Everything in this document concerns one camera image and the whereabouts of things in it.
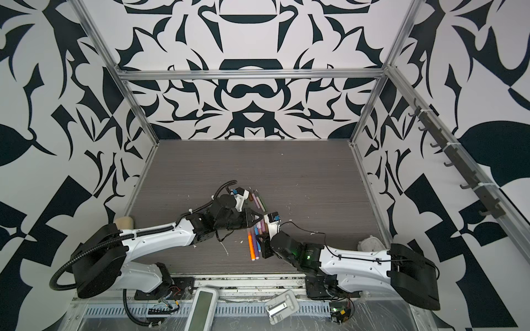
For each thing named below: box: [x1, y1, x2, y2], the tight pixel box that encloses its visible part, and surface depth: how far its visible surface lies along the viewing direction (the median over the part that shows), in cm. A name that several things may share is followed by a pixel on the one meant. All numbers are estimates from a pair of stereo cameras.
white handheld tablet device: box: [184, 286, 219, 331], surface depth 68 cm
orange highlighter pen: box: [248, 231, 257, 262], surface depth 85 cm
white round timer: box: [357, 235, 387, 252], surface depth 83 cm
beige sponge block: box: [115, 215, 134, 231], surface depth 89 cm
